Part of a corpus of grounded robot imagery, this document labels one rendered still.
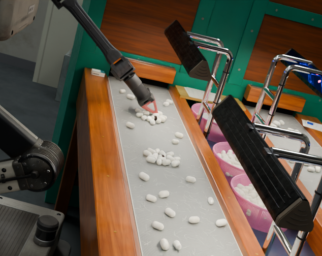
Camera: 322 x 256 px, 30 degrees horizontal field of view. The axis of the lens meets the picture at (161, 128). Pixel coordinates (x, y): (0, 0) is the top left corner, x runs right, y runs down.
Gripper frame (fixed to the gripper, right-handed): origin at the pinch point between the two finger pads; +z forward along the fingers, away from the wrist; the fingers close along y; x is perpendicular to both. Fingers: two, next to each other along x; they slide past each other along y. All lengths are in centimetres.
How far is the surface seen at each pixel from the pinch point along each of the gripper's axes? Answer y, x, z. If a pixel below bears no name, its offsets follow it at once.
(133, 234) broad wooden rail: -100, 14, -16
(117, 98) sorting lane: 12.7, 11.3, -10.3
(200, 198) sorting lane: -68, -2, 5
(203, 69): -37.7, -26.1, -18.6
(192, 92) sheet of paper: 31.6, -16.3, 15.4
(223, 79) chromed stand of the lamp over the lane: -16.0, -30.8, -1.8
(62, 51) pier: 225, 54, 7
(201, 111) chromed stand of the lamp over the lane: -0.9, -15.9, 11.2
